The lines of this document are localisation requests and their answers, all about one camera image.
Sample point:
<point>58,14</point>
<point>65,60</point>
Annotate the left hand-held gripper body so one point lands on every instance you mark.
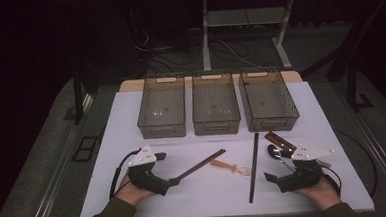
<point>144,177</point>

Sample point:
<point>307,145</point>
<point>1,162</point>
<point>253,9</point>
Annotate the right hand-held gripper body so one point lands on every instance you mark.
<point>301,179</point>

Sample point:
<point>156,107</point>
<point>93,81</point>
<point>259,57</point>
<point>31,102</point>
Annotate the black chopstick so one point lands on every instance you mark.
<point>253,168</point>

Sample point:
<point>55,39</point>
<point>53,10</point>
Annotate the metal spoon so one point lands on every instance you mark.
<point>274,152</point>

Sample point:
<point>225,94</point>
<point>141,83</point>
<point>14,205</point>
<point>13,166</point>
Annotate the brown chopstick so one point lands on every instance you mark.
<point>201,164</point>

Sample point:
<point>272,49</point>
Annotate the transparent brown storage bin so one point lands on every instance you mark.
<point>162,106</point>
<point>267,101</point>
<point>215,104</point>

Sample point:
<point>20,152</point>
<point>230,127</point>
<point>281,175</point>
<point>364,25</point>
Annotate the person's left hand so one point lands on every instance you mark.
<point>132,193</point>

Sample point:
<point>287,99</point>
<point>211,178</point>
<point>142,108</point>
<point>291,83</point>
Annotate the person's right hand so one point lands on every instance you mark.
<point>322,193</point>

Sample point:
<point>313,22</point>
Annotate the white table mat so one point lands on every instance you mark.
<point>199,198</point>

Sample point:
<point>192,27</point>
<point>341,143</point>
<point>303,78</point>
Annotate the black metal stand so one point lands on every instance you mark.
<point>77,94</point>
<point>351,86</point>

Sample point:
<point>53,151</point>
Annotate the white metal desk frame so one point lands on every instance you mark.
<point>205,37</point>

